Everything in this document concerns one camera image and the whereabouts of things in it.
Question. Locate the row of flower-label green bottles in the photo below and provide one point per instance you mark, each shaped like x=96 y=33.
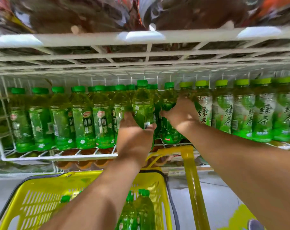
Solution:
x=82 y=122

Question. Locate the green tea bottles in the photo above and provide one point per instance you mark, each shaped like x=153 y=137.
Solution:
x=145 y=213

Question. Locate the person's right hand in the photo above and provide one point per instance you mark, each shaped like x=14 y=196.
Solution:
x=185 y=114

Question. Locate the row of orange-label tea bottles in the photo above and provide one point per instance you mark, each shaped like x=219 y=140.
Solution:
x=63 y=16

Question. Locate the person's left forearm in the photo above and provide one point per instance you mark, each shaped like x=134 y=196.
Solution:
x=99 y=201

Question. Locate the yellow shopping basket trolley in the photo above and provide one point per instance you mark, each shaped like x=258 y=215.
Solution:
x=39 y=196

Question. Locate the row of white-label green bottles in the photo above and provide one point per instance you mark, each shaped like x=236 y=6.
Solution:
x=262 y=117

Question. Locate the yellow cartoon floor sticker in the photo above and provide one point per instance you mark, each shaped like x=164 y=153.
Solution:
x=238 y=220

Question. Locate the person's right forearm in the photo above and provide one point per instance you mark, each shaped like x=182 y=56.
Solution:
x=250 y=174

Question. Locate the person's left hand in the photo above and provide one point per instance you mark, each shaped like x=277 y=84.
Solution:
x=133 y=143

